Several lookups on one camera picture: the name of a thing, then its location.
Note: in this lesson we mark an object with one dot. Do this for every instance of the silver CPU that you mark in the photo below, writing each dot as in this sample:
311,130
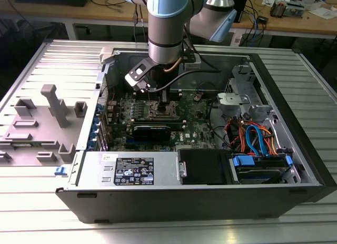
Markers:
158,111

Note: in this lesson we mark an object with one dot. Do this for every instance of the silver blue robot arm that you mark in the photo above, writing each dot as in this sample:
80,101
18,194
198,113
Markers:
164,39

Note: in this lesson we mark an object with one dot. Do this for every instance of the blue slot retainer clip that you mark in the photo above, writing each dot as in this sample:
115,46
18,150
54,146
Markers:
99,108
92,144
96,121
94,133

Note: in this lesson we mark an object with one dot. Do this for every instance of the CPU cooler heatsink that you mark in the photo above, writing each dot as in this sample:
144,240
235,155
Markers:
279,8

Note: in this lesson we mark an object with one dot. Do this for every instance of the coin battery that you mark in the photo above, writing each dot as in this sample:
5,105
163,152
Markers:
198,97

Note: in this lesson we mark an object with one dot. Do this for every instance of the black graphics card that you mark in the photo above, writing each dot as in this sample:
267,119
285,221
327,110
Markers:
151,133

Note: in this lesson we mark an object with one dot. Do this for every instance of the green motherboard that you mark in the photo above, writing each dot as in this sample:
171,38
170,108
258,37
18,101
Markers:
194,123

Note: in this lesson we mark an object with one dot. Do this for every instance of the grey case latch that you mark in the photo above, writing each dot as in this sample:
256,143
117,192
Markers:
106,54

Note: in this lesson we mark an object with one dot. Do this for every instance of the silver drive cage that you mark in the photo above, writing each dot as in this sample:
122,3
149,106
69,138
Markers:
241,81

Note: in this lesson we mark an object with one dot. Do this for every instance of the silver power supply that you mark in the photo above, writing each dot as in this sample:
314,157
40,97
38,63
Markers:
163,170

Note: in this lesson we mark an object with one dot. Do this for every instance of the black plastic shroud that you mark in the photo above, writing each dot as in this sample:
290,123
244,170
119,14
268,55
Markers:
202,166

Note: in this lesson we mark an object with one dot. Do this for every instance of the small black box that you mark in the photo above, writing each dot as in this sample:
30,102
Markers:
262,20

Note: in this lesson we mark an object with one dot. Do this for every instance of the black PC case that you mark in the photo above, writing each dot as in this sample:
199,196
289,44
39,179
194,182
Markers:
158,204

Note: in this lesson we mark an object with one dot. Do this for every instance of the grey parts rack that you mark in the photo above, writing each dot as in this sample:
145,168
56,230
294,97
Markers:
39,133

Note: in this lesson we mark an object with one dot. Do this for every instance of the hard disk in blue carrier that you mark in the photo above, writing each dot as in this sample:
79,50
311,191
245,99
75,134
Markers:
258,173

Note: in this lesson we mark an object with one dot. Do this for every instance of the small blue clip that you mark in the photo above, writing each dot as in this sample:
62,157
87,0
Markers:
60,171

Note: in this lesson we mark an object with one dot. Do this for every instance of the wooden desk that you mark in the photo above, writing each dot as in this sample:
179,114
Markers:
289,25

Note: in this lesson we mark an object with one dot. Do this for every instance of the electronics board box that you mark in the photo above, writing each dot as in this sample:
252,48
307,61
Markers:
296,10

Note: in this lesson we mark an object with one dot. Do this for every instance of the white paper sheets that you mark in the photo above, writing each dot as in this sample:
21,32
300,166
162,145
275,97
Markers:
323,13

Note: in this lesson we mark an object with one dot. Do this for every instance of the black bracket wrist camera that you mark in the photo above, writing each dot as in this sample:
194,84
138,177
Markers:
138,75

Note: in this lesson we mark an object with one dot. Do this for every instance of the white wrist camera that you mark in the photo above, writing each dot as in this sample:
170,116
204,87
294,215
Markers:
190,62

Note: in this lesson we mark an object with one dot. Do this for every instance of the silver metal bracket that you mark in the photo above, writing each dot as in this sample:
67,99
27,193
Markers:
231,103

